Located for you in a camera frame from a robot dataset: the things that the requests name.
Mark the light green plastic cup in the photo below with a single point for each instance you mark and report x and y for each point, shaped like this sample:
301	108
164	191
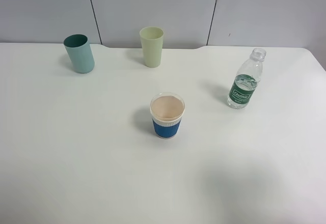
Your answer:
152	42

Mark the blue sleeved paper cup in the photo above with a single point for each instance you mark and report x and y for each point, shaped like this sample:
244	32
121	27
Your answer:
166	111

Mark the teal plastic cup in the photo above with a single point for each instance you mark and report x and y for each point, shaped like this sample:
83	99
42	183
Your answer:
80	53

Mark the clear green-label water bottle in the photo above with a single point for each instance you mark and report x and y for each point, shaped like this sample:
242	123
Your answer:
247	79

